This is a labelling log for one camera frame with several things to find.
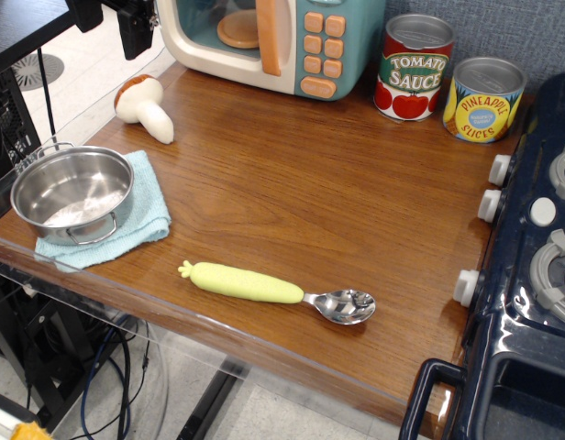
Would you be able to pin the black desk at left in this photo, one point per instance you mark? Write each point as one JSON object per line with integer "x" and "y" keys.
{"x": 25, "y": 26}

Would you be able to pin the teal toy microwave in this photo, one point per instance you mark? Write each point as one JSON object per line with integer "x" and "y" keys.
{"x": 314, "y": 49}

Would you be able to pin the dark blue toy stove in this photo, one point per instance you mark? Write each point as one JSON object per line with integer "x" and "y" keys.
{"x": 511, "y": 381}

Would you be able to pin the white stove knob lower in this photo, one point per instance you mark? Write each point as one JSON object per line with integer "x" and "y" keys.
{"x": 465, "y": 286}

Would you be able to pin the light blue folded cloth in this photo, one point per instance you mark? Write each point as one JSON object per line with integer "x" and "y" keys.
{"x": 149, "y": 221}

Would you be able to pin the white stove knob middle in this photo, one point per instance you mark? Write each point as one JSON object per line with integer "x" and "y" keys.
{"x": 489, "y": 205}

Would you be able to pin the white plush mushroom toy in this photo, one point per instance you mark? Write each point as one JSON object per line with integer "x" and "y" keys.
{"x": 139, "y": 101}

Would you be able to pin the spoon with green handle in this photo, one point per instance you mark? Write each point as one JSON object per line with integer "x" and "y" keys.
{"x": 344, "y": 307}

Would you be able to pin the white stove knob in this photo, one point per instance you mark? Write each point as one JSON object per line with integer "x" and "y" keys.
{"x": 465, "y": 286}
{"x": 499, "y": 169}
{"x": 489, "y": 205}

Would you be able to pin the stainless steel pot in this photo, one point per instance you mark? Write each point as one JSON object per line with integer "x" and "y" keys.
{"x": 79, "y": 195}

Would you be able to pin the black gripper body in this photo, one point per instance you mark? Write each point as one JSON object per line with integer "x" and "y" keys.
{"x": 137, "y": 5}

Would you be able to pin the white stove knob upper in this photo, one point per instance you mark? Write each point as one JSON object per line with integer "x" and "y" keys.
{"x": 499, "y": 169}

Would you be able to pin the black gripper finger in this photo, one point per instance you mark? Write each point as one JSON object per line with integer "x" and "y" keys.
{"x": 136, "y": 31}
{"x": 86, "y": 14}

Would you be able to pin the pineapple slices can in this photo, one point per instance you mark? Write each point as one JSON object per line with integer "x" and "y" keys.
{"x": 484, "y": 95}

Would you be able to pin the tomato sauce can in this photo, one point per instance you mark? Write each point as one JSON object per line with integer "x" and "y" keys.
{"x": 415, "y": 56}

